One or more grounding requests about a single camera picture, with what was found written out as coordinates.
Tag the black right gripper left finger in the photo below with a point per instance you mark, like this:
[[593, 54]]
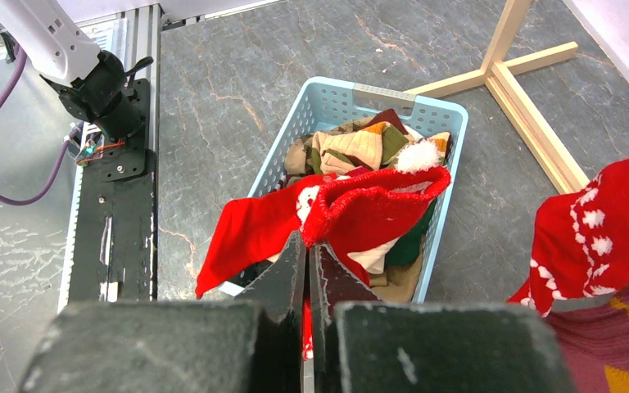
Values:
[[251, 343]]

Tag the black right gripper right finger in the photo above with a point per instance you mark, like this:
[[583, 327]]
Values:
[[363, 344]]

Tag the red white patterned sock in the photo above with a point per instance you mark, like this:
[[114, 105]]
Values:
[[581, 243]]

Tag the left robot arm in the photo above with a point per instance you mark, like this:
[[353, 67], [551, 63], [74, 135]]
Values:
[[114, 92]]

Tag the wooden hanger stand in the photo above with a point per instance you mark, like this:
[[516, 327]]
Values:
[[498, 75]]

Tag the red sock in basket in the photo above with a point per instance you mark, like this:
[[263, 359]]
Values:
[[251, 230]]

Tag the light blue laundry basket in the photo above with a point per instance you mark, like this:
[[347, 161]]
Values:
[[323, 104]]

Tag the purple striped hanging sock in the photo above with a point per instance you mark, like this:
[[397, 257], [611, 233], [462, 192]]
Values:
[[595, 344]]

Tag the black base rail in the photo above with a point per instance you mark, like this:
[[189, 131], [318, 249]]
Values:
[[111, 249]]

